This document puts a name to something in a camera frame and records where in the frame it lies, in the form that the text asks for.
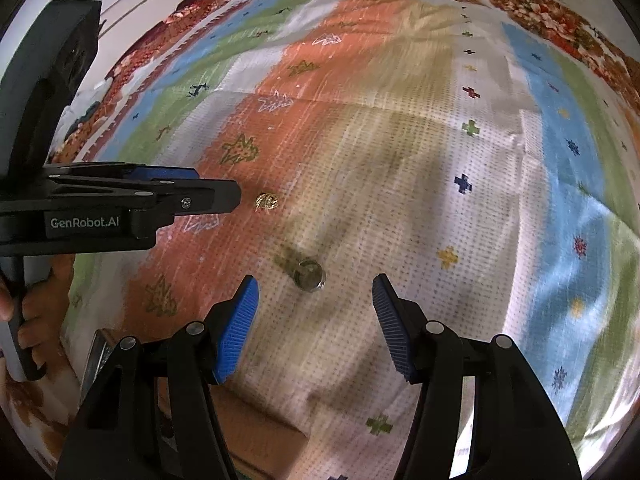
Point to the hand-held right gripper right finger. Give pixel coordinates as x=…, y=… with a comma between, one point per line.
x=395, y=330

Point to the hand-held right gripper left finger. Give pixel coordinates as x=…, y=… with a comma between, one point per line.
x=235, y=330

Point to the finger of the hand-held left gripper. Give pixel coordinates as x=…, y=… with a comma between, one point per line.
x=160, y=174
x=215, y=195

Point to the small gold ornament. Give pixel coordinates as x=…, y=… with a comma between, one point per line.
x=265, y=202

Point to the rectangular metal tin box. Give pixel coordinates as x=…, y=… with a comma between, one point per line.
x=97, y=360

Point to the person's left hand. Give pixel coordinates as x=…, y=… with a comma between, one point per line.
x=42, y=315

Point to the white plastic bag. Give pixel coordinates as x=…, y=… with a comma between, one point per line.
x=100, y=85

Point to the striped printed cloth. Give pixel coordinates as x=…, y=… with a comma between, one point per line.
x=400, y=185

